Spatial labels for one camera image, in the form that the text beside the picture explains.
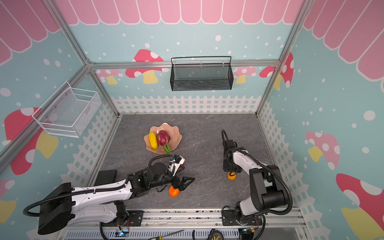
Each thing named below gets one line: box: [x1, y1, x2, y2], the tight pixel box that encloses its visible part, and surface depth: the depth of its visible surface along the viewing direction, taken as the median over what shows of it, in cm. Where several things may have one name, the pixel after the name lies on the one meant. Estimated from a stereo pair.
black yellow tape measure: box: [206, 228, 224, 240], surface depth 69 cm
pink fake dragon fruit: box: [156, 130, 171, 153], surface depth 98 cm
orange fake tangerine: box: [169, 186, 180, 198], surface depth 81 cm
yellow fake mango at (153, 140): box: [148, 131, 158, 150], surface depth 99 cm
